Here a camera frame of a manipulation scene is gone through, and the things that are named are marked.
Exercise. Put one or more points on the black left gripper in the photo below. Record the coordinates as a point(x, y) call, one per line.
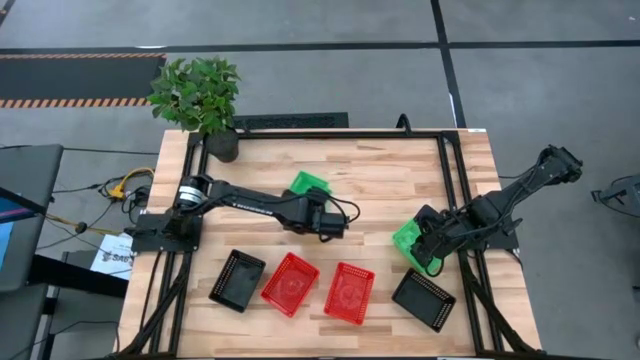
point(315, 202)

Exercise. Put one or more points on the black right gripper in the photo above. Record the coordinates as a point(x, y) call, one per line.
point(432, 235)

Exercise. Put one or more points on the green plastic basket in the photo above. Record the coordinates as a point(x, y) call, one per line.
point(302, 182)
point(402, 240)

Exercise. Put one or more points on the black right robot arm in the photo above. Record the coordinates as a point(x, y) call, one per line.
point(500, 207)

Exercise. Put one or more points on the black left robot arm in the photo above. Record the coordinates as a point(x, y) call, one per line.
point(250, 205)

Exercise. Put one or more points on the black plant pot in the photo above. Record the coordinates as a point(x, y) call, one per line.
point(222, 146)

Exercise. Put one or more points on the green leafy artificial plant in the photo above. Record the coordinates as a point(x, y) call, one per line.
point(195, 95)

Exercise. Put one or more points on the white printed paper sheet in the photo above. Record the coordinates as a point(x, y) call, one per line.
point(115, 255)

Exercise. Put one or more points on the black desk crossbar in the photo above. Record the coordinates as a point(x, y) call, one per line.
point(75, 277)

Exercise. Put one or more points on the black hazard-striped floor mat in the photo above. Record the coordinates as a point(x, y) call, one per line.
point(75, 77)

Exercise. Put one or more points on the blue-screen monitor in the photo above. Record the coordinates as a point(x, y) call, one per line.
point(10, 210)

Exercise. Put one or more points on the dark grey cabinet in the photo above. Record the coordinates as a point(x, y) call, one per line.
point(20, 320)

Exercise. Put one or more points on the black metal table frame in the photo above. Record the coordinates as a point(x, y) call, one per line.
point(325, 134)

